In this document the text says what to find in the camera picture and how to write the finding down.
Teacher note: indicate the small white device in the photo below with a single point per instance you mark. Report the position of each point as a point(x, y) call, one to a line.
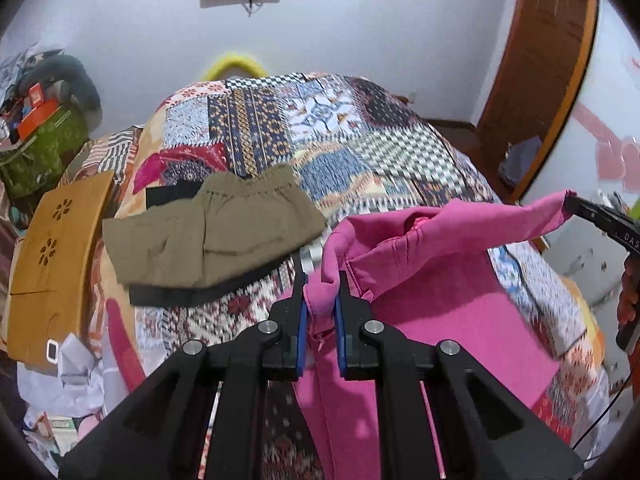
point(52, 351)

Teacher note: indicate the patchwork printed blanket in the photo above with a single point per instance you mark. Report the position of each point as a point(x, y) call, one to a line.
point(380, 145)

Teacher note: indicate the black folded garment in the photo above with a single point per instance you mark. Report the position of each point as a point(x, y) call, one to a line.
point(165, 294)

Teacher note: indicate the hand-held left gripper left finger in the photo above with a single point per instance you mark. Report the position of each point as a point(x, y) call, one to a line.
point(301, 332)

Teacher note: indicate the khaki folded shorts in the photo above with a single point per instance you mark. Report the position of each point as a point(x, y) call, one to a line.
point(225, 230)

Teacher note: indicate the pink wall decoration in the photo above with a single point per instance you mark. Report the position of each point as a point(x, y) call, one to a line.
point(607, 145)

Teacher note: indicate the green patterned bag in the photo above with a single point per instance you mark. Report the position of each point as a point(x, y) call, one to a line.
point(42, 155)

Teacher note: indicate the wooden door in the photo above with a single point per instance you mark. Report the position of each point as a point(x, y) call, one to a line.
point(545, 70)

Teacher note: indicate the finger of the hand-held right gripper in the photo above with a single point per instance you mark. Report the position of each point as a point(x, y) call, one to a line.
point(592, 212)

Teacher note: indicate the orange box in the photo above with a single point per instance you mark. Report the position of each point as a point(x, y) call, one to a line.
point(37, 110)

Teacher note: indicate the wooden board with flower cutouts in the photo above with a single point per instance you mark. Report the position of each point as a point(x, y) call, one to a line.
point(55, 265)

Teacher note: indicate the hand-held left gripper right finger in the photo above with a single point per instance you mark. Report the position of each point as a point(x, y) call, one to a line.
point(340, 332)

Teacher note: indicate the person's right hand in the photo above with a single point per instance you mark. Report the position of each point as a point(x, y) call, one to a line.
point(626, 300)

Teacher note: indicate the blue-grey cloth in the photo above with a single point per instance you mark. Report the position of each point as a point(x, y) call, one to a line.
point(520, 162)

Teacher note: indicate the grey cloth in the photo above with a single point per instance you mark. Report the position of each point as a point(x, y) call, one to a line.
point(75, 77)

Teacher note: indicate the pink pants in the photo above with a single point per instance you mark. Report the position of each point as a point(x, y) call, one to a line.
point(450, 320)

